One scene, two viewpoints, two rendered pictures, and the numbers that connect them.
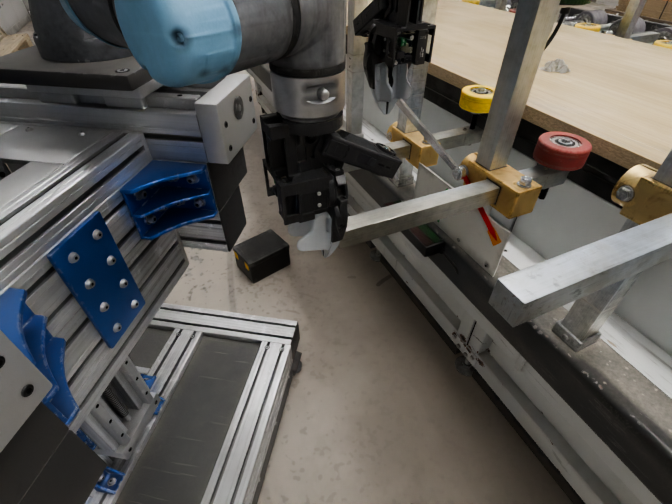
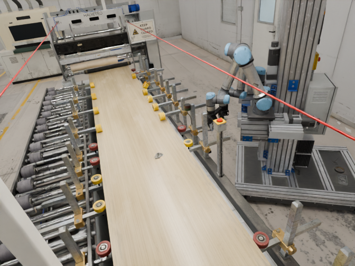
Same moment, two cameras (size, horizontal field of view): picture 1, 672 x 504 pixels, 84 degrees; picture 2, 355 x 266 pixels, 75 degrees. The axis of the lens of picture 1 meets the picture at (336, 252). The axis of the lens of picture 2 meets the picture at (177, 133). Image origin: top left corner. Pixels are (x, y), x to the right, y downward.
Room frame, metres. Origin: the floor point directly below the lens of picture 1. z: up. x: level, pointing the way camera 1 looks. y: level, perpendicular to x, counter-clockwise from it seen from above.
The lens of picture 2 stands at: (2.48, -0.16, 2.07)
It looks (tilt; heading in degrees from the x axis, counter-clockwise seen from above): 33 degrees down; 188
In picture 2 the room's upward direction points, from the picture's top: 7 degrees counter-clockwise
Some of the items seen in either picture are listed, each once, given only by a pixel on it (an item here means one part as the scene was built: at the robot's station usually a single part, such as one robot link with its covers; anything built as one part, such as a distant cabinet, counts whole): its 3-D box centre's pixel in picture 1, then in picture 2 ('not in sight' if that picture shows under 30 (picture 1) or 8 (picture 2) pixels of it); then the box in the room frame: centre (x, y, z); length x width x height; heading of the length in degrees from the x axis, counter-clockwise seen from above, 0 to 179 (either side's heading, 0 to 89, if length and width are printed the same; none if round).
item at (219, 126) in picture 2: not in sight; (220, 125); (1.04, -0.05, 1.18); 0.07 x 0.07 x 0.08; 24
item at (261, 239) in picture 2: not in sight; (260, 244); (1.74, 0.10, 0.85); 0.08 x 0.08 x 0.11
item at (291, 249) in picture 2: not in sight; (283, 241); (1.69, 0.24, 0.80); 0.14 x 0.06 x 0.05; 24
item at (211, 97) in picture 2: not in sight; (211, 99); (0.68, -0.09, 1.22); 0.09 x 0.08 x 0.11; 82
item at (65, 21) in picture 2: not in sight; (106, 63); (-1.83, -1.95, 0.95); 1.65 x 0.70 x 1.90; 114
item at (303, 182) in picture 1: (306, 163); (223, 110); (0.40, 0.03, 0.97); 0.09 x 0.08 x 0.12; 114
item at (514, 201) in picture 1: (497, 182); (193, 130); (0.56, -0.27, 0.85); 0.14 x 0.06 x 0.05; 24
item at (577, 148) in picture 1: (553, 169); (182, 131); (0.58, -0.38, 0.85); 0.08 x 0.08 x 0.11
